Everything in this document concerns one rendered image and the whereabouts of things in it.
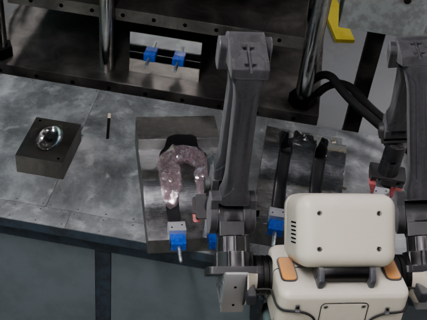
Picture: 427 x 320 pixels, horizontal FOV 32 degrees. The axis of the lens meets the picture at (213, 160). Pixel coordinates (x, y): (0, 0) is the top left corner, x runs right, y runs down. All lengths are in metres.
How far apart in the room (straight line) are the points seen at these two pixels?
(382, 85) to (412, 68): 2.83
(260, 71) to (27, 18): 1.88
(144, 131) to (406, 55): 1.01
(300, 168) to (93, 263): 0.71
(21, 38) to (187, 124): 0.93
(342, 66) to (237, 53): 3.14
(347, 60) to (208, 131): 2.35
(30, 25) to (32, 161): 0.93
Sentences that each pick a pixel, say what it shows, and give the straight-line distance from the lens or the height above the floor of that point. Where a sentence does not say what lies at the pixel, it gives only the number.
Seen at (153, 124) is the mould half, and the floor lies 0.91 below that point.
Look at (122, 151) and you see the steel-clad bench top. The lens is 2.48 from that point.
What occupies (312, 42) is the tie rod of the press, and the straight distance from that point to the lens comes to 2.64.
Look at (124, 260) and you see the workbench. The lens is 2.35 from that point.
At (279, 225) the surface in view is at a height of 0.90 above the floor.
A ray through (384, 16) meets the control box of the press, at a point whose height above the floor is 1.14.
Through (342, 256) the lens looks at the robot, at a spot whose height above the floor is 1.31.
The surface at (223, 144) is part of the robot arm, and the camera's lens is 1.66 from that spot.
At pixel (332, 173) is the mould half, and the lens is 2.35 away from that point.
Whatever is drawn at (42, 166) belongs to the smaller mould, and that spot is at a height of 0.84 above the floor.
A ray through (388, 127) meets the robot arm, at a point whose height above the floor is 1.23.
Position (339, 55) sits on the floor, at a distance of 4.69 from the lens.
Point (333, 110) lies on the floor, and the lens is 4.20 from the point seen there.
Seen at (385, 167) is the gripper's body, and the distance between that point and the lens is 2.15.
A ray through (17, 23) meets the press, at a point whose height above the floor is 0.78.
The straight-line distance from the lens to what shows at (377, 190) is 2.25.
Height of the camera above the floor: 2.40
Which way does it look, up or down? 40 degrees down
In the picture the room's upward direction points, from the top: 7 degrees clockwise
